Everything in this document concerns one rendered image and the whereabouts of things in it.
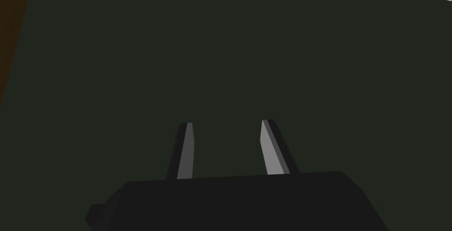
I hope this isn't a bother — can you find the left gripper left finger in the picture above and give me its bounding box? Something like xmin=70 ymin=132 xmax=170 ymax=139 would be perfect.
xmin=166 ymin=121 xmax=195 ymax=181

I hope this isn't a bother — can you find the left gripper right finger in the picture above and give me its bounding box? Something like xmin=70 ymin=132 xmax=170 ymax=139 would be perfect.
xmin=260 ymin=119 xmax=301 ymax=176

